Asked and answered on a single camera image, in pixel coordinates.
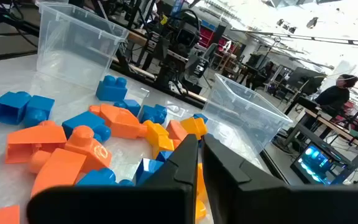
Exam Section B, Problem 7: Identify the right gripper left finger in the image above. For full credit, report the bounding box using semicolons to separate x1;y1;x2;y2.
26;133;199;224

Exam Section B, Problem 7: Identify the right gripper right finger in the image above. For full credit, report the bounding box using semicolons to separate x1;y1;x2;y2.
202;133;358;224

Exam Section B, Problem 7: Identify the blue plastic building block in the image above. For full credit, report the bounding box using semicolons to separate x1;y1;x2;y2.
193;113;209;124
76;167;135;187
0;91;32;126
23;95;55;128
138;104;168;125
95;75;129;102
155;151;174;163
114;99;142;116
62;111;112;143
134;157;164;186

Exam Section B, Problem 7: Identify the yellow plastic building block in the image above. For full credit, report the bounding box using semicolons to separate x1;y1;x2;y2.
180;116;208;141
195;163;208;222
143;120;170;146
151;134;176;159

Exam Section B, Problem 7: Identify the glowing computer case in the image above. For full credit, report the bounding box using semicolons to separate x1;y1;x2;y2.
290;142;352;187

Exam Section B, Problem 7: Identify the clear plastic bin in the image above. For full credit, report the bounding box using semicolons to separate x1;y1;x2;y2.
202;73;293;155
35;1;129;91

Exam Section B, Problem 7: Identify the wooden desk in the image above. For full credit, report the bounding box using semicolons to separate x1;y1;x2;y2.
303;108;358;158

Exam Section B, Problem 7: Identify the dark computer monitor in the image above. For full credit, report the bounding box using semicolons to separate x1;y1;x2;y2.
287;67;326;96

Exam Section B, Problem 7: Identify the person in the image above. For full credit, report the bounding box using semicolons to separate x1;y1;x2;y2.
314;73;358;118

